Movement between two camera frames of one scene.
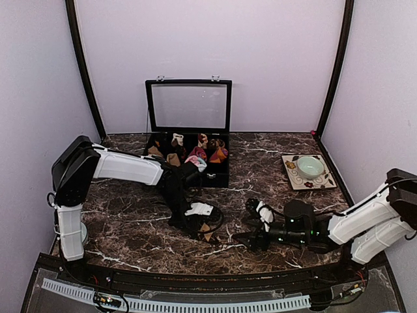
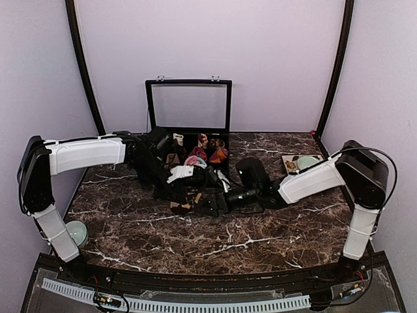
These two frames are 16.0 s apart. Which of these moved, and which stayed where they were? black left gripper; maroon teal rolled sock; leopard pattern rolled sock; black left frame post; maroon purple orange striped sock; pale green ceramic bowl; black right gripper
Moved: black right gripper; black left gripper
Stayed: pale green ceramic bowl; maroon teal rolled sock; maroon purple orange striped sock; leopard pattern rolled sock; black left frame post
